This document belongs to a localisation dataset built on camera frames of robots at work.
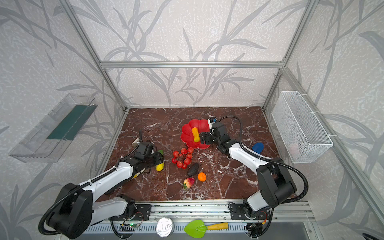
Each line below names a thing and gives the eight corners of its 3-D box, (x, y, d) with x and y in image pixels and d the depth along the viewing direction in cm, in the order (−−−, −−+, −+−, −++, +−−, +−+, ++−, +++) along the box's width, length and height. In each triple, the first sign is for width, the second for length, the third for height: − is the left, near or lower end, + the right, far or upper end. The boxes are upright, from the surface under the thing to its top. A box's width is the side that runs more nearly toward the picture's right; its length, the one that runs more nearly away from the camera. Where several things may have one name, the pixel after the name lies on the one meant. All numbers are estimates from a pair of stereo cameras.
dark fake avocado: (185, 173, 88) (185, 171, 85) (195, 163, 92) (195, 161, 89) (191, 178, 86) (191, 176, 83) (201, 168, 90) (201, 166, 87)
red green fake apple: (185, 190, 82) (184, 188, 79) (182, 183, 85) (181, 180, 82) (196, 185, 84) (196, 183, 81) (193, 177, 86) (192, 175, 83)
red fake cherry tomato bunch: (173, 169, 90) (170, 163, 83) (175, 153, 96) (173, 147, 90) (192, 169, 90) (191, 163, 83) (193, 153, 96) (192, 147, 90)
